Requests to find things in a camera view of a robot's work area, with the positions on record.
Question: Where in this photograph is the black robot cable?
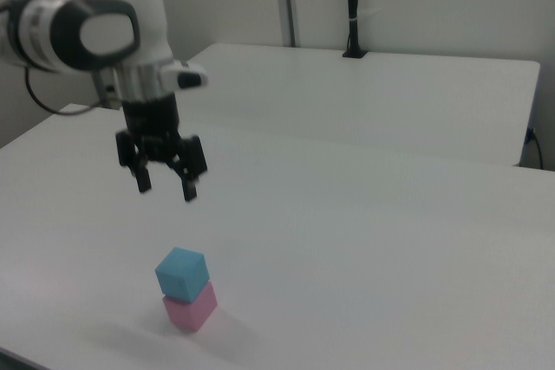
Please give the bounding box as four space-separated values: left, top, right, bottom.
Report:
23 64 125 117

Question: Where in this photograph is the pink cube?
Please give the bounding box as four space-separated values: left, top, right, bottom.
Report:
162 282 219 334

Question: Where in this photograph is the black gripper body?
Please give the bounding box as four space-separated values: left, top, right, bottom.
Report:
121 94 187 163

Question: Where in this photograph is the white adjacent table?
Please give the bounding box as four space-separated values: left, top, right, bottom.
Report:
173 42 542 168

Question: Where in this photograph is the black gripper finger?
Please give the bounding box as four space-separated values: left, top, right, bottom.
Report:
114 129 153 195
166 134 209 204

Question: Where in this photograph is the blue cube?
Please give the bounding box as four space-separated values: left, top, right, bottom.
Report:
154 246 211 304

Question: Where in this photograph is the black table power cable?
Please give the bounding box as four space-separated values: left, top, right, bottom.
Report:
525 127 545 170

